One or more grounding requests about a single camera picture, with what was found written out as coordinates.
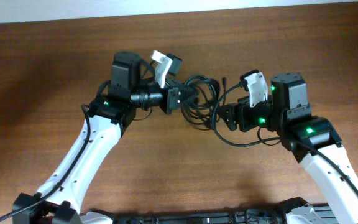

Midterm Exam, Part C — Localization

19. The black cable bundle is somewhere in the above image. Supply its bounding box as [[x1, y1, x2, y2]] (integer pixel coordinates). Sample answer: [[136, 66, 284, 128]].
[[180, 73, 229, 129]]

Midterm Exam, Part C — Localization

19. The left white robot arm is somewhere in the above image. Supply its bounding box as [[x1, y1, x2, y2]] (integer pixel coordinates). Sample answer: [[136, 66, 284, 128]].
[[11, 50, 197, 223]]

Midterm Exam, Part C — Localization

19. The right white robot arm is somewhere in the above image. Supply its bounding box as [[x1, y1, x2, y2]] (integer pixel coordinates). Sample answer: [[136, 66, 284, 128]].
[[212, 70, 358, 223]]

